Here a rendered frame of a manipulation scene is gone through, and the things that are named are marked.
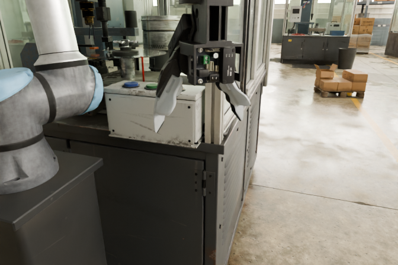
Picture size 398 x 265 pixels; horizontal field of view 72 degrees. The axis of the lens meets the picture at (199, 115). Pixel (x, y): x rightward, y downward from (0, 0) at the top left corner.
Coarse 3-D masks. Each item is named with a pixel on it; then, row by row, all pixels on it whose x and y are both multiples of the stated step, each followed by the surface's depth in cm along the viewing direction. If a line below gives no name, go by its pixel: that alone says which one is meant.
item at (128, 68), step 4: (120, 60) 113; (124, 60) 112; (128, 60) 112; (132, 60) 114; (120, 64) 113; (124, 64) 112; (128, 64) 113; (132, 64) 114; (120, 68) 114; (124, 68) 113; (128, 68) 113; (132, 68) 114; (120, 72) 115; (124, 72) 114; (128, 72) 114; (132, 72) 115; (124, 76) 114; (128, 76) 114; (132, 76) 115
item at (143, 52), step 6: (84, 54) 108; (90, 54) 108; (96, 54) 108; (102, 54) 108; (108, 54) 108; (114, 54) 108; (120, 54) 108; (126, 54) 108; (132, 54) 108; (138, 54) 108; (144, 54) 108; (150, 54) 108; (156, 54) 108; (162, 54) 109
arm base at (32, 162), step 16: (16, 144) 54; (32, 144) 57; (48, 144) 63; (0, 160) 54; (16, 160) 55; (32, 160) 57; (48, 160) 60; (0, 176) 54; (16, 176) 56; (32, 176) 56; (48, 176) 60; (0, 192) 55; (16, 192) 55
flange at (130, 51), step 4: (120, 48) 112; (124, 48) 111; (128, 48) 111; (112, 52) 111; (116, 52) 109; (120, 52) 108; (124, 52) 108; (128, 52) 109; (132, 52) 110; (136, 52) 111
